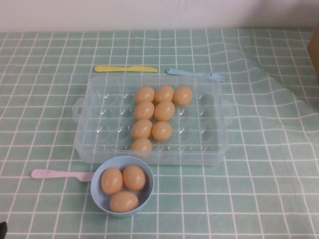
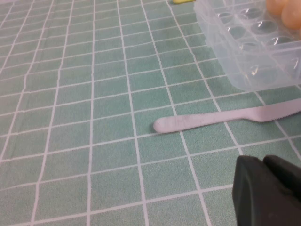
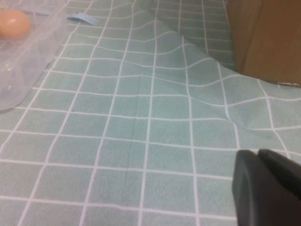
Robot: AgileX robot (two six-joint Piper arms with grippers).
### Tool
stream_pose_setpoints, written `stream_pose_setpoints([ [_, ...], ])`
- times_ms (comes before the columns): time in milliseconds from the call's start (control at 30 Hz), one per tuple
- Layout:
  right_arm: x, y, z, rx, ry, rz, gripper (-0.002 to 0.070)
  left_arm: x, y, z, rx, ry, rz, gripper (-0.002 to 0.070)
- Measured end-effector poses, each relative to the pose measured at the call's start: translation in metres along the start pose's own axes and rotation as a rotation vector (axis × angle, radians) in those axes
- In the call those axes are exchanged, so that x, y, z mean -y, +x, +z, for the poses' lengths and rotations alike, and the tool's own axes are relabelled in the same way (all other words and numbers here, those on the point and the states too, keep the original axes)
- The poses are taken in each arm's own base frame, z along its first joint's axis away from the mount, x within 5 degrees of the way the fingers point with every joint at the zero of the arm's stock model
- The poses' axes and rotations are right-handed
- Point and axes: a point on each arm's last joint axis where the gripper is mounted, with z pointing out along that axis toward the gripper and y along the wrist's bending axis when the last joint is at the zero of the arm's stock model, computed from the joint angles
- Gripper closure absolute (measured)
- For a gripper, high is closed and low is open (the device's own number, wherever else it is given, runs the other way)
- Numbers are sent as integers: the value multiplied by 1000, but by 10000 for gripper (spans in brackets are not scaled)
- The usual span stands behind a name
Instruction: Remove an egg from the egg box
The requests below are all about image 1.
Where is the beige plastic egg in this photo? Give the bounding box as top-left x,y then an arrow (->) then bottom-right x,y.
100,167 -> 124,196
155,85 -> 175,103
154,101 -> 175,122
131,119 -> 153,139
123,165 -> 147,192
136,86 -> 156,104
173,86 -> 193,106
109,191 -> 140,213
152,121 -> 173,142
131,137 -> 153,158
135,101 -> 155,120

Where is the clear plastic egg box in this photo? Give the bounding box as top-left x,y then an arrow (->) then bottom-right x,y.
72,74 -> 235,167

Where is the brown cardboard box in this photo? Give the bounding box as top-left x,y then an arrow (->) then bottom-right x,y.
308,23 -> 319,65

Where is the light blue plastic fork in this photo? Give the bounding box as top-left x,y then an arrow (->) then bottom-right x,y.
166,68 -> 226,83

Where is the yellow plastic knife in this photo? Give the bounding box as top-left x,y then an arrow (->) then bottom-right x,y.
94,65 -> 159,73

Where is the light blue bowl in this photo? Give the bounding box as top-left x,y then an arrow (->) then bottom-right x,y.
90,155 -> 155,218

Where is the pink plastic knife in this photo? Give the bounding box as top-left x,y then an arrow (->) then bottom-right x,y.
30,168 -> 95,183

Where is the green checked tablecloth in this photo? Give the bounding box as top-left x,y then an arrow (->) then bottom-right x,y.
0,26 -> 319,239

